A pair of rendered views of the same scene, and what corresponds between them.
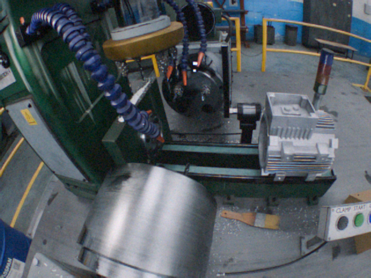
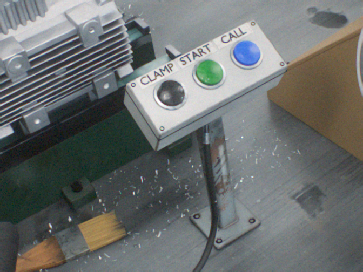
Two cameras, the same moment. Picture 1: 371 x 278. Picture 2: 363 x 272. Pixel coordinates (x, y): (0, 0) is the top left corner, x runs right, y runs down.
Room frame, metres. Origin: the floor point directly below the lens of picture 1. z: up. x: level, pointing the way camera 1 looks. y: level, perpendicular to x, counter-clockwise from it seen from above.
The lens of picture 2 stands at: (-0.47, 0.20, 1.63)
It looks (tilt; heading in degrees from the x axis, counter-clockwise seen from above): 43 degrees down; 316
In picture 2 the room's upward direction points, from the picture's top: 11 degrees counter-clockwise
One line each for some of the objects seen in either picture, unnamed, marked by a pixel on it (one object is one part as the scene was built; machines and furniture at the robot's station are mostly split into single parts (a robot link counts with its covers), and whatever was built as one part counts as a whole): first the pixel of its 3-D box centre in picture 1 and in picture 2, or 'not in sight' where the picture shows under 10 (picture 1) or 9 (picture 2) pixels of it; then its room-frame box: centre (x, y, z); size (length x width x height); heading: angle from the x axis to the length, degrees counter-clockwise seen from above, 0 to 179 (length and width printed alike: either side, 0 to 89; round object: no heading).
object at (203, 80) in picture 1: (197, 79); not in sight; (0.72, -0.10, 1.04); 0.41 x 0.25 x 0.25; 161
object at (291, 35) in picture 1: (291, 35); not in sight; (4.44, -3.49, 0.30); 0.39 x 0.39 x 0.60
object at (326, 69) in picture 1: (324, 67); not in sight; (0.51, -0.60, 1.14); 0.06 x 0.06 x 0.04
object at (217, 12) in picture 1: (208, 36); not in sight; (0.99, -0.23, 1.16); 0.33 x 0.26 x 0.42; 161
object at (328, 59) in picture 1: (326, 57); not in sight; (0.51, -0.60, 1.19); 0.06 x 0.06 x 0.04
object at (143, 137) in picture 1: (153, 136); not in sight; (0.44, 0.10, 1.02); 0.15 x 0.02 x 0.15; 161
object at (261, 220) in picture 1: (251, 218); (51, 252); (0.18, -0.16, 0.80); 0.21 x 0.05 x 0.01; 62
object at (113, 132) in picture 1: (139, 144); not in sight; (0.46, 0.16, 0.97); 0.30 x 0.11 x 0.34; 161
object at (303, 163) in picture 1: (294, 142); (32, 40); (0.29, -0.31, 1.02); 0.20 x 0.19 x 0.19; 70
